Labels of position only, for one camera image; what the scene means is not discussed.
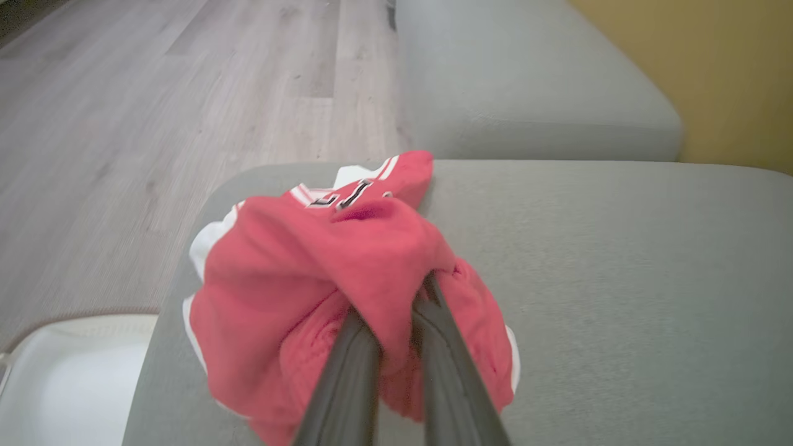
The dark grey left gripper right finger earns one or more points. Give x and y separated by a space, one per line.
449 384

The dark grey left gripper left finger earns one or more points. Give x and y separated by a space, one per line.
350 384

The red basketball jersey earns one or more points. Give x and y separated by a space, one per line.
322 266

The large grey sofa seat cushion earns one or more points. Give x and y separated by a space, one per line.
619 297

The white plastic laundry basket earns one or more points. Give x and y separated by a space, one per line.
68 384

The dark sofa leg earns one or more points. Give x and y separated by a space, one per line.
391 15

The wide yellow sofa back cushion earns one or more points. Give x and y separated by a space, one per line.
725 74

